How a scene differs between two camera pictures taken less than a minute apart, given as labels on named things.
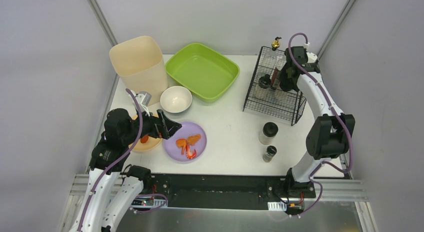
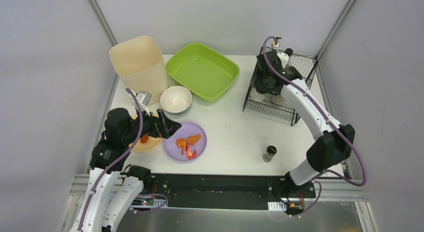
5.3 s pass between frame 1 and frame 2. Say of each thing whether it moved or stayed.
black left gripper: stayed
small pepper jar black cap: stayed
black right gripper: moved
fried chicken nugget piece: stayed
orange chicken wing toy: stayed
